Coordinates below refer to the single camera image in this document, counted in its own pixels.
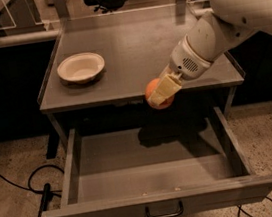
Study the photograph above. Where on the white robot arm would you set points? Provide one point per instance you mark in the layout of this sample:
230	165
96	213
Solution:
227	24

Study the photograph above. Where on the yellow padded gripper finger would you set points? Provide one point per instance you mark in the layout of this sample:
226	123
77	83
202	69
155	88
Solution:
165	88

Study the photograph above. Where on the open grey top drawer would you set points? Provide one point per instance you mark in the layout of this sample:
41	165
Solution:
198	162

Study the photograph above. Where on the black drawer handle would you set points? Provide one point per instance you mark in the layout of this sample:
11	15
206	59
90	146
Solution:
166	211

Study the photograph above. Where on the white paper bowl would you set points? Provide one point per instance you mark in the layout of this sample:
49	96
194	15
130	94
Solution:
81	68

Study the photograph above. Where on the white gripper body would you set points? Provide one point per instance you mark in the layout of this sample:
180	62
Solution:
186	61

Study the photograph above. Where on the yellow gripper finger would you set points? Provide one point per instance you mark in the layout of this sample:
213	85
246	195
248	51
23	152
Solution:
166	72

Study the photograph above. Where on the orange fruit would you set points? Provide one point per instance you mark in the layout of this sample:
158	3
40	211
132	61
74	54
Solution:
149	89

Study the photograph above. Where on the grey cabinet with glass rim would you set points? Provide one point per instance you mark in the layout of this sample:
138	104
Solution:
135	46

